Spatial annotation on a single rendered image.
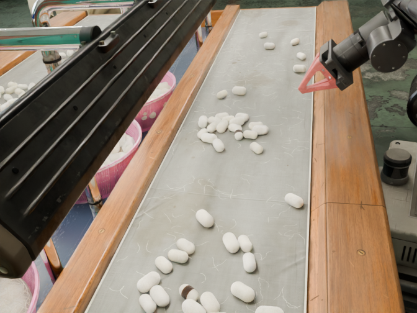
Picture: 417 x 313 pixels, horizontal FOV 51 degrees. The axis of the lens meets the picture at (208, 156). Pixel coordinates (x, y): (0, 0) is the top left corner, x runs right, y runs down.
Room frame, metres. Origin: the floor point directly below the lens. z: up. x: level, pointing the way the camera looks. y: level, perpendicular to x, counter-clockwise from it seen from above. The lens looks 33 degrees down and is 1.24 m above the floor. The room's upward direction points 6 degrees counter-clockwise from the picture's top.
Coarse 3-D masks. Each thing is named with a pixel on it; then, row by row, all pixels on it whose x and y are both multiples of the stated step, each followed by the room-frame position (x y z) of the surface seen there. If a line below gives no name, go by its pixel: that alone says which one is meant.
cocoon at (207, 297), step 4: (208, 292) 0.40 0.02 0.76; (204, 296) 0.39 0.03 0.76; (208, 296) 0.39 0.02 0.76; (212, 296) 0.39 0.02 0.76; (200, 300) 0.39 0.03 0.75; (204, 300) 0.38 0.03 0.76; (208, 300) 0.38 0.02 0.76; (212, 300) 0.38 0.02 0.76; (216, 300) 0.38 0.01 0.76; (204, 304) 0.38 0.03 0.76; (208, 304) 0.38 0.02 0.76; (212, 304) 0.37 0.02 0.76; (216, 304) 0.37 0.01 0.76; (208, 308) 0.37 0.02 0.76; (212, 308) 0.37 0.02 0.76; (216, 308) 0.37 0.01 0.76; (208, 312) 0.37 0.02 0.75
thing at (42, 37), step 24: (48, 0) 0.60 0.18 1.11; (72, 0) 0.59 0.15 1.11; (96, 0) 0.58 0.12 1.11; (120, 0) 0.57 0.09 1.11; (48, 24) 0.61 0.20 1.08; (0, 48) 0.45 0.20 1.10; (24, 48) 0.44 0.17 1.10; (48, 48) 0.43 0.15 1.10; (72, 48) 0.43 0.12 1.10; (48, 72) 0.61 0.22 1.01; (96, 192) 0.61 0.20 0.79; (48, 264) 0.46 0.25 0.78
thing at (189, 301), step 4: (188, 300) 0.38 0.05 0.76; (192, 300) 0.39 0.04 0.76; (184, 304) 0.38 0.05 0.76; (188, 304) 0.38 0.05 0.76; (192, 304) 0.38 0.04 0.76; (196, 304) 0.38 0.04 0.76; (184, 308) 0.38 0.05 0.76; (188, 308) 0.37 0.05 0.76; (192, 308) 0.37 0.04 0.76; (196, 308) 0.37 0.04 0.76; (200, 308) 0.37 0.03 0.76; (204, 308) 0.37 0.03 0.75; (184, 312) 0.37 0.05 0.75; (188, 312) 0.37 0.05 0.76; (192, 312) 0.37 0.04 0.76; (196, 312) 0.36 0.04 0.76; (200, 312) 0.36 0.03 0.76; (204, 312) 0.37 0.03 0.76
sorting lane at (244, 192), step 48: (240, 48) 1.37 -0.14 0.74; (288, 48) 1.32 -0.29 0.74; (240, 96) 1.02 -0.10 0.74; (288, 96) 0.99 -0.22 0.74; (192, 144) 0.81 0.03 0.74; (240, 144) 0.79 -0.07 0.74; (288, 144) 0.77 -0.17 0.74; (192, 192) 0.64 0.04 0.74; (240, 192) 0.63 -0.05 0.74; (288, 192) 0.61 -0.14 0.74; (144, 240) 0.53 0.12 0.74; (192, 240) 0.52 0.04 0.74; (288, 240) 0.49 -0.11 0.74; (288, 288) 0.40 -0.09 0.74
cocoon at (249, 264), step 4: (248, 252) 0.46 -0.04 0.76; (244, 256) 0.45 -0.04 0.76; (248, 256) 0.45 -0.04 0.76; (252, 256) 0.45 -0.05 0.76; (244, 260) 0.45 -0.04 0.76; (248, 260) 0.44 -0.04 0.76; (252, 260) 0.44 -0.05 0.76; (244, 264) 0.44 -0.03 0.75; (248, 264) 0.44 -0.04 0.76; (252, 264) 0.44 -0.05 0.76; (244, 268) 0.44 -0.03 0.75; (248, 268) 0.43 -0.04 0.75; (252, 268) 0.43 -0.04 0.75
